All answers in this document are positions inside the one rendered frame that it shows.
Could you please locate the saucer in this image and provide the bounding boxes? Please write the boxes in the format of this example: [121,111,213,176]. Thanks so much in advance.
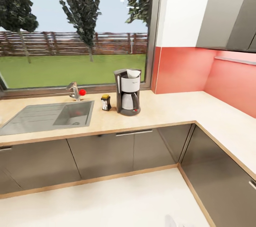
[165,214,177,227]

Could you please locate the paper coffee filter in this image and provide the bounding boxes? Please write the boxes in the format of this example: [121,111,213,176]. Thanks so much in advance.
[127,69,141,79]

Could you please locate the bottle of coffee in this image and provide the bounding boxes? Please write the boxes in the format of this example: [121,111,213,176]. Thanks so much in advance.
[101,94,111,111]

